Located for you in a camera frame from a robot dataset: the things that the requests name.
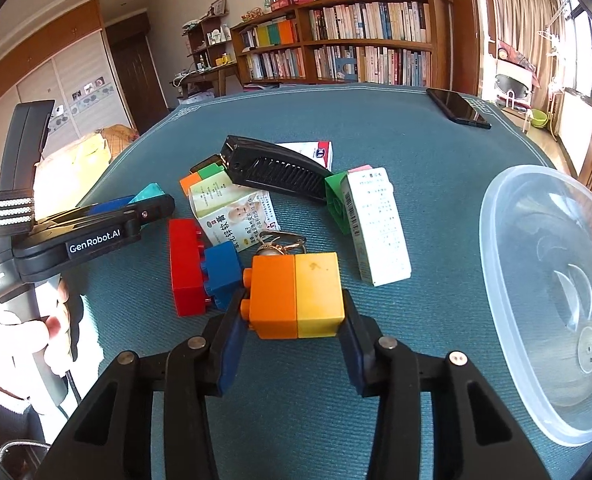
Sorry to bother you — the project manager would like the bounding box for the black hair clip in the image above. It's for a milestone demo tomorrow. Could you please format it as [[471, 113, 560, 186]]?
[[220, 136, 332, 203]]

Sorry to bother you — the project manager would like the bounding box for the green baby medicine box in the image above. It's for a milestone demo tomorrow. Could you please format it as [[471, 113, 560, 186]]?
[[189, 171, 280, 252]]

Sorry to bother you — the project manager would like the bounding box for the gold pearl ring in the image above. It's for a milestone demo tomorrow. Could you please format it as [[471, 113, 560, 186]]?
[[254, 230, 308, 257]]

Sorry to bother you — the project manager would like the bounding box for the blue toy brick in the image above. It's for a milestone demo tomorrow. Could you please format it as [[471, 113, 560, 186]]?
[[200, 240, 243, 311]]

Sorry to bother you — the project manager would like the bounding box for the clear plastic bowl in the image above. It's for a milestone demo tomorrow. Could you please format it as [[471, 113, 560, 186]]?
[[479, 165, 592, 446]]

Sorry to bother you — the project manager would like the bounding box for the wooden desk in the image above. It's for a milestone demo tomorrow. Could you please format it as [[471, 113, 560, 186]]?
[[171, 62, 238, 100]]

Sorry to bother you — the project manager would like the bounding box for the teal table mat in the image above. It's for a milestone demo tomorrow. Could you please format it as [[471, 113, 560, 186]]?
[[50, 83, 592, 480]]

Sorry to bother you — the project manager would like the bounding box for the orange yellow toy block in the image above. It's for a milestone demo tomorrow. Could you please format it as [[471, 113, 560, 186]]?
[[241, 252, 345, 340]]

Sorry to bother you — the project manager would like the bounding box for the wooden bookshelf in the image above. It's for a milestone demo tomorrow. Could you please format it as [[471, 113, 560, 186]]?
[[232, 0, 451, 89]]

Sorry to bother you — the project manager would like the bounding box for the orange green toy block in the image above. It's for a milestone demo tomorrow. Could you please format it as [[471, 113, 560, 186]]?
[[179, 162, 223, 197]]

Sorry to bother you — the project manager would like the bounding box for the operator left hand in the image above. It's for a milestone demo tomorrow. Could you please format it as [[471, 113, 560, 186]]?
[[0, 280, 72, 399]]

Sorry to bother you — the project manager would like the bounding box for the tall white medicine box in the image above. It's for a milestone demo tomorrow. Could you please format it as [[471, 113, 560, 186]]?
[[340, 167, 412, 286]]

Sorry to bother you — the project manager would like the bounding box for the white blue medicine box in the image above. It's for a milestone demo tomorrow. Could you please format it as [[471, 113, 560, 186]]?
[[280, 141, 333, 171]]

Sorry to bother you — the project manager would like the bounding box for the teal toy block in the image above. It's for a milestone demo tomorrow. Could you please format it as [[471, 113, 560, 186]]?
[[130, 182, 165, 204]]

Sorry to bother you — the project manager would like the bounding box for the small wooden shelf unit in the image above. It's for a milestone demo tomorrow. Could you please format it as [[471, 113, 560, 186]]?
[[182, 12, 235, 72]]

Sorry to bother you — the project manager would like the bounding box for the red toy brick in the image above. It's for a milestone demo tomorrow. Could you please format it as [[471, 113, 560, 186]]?
[[168, 219, 210, 318]]

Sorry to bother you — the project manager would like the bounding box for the green pink toy block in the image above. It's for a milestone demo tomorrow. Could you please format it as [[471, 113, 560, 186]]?
[[324, 165, 371, 235]]

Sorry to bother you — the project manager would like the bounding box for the green plastic basin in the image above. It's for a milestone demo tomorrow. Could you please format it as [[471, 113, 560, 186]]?
[[530, 108, 550, 129]]

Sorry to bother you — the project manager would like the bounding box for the black smartphone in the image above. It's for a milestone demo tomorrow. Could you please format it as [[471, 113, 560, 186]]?
[[425, 88, 491, 129]]

